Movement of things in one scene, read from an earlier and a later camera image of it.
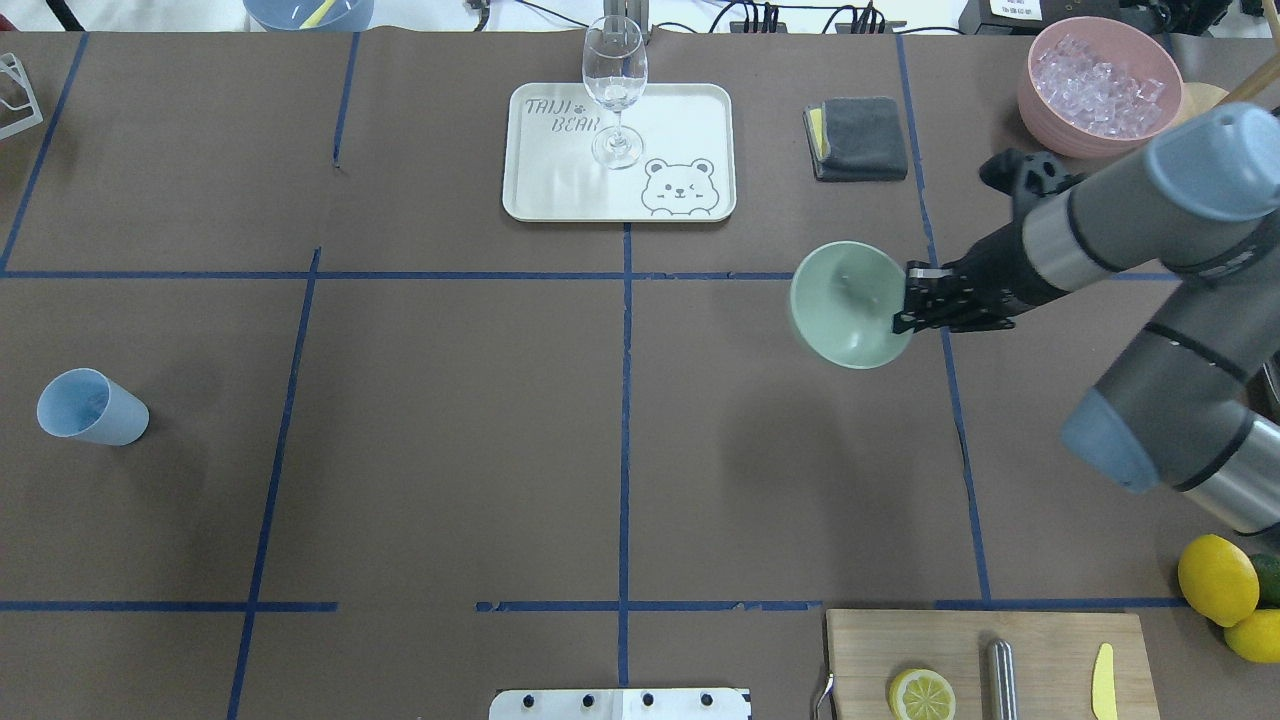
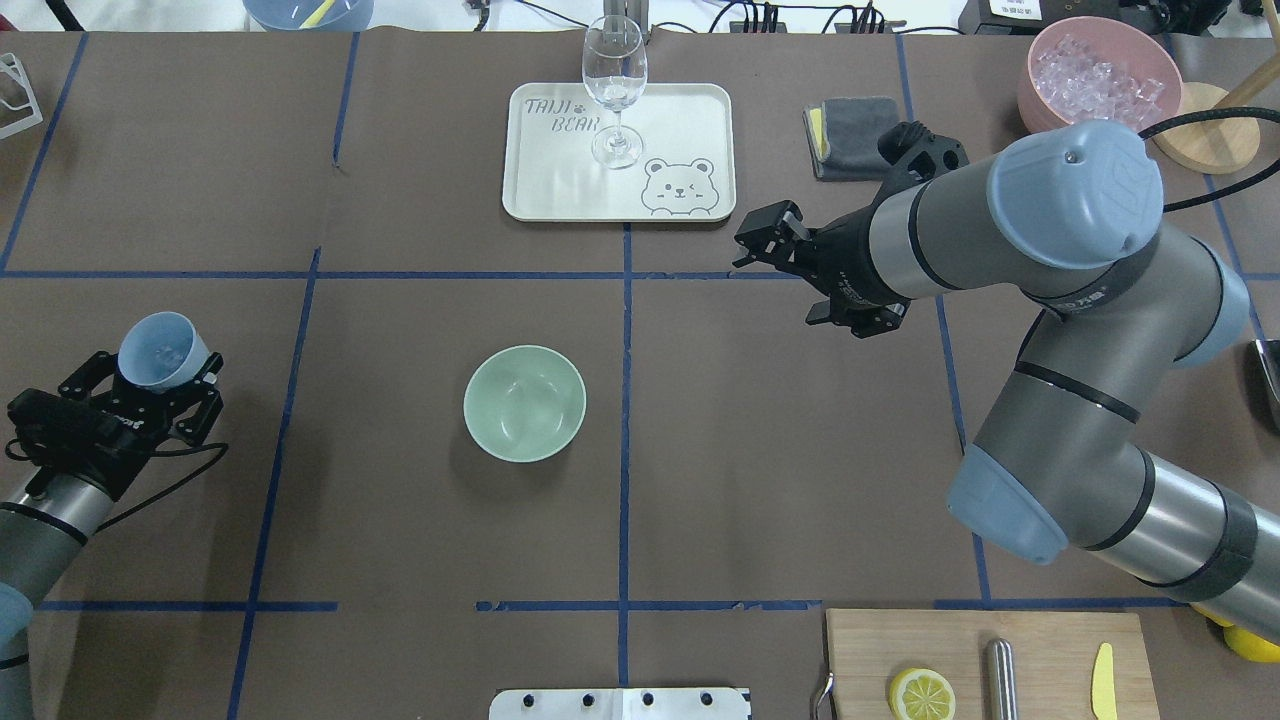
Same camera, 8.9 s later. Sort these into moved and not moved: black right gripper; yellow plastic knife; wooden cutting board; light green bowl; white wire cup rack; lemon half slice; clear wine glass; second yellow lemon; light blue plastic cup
Moved: black right gripper; light green bowl; light blue plastic cup
Not moved: yellow plastic knife; white wire cup rack; second yellow lemon; lemon half slice; clear wine glass; wooden cutting board
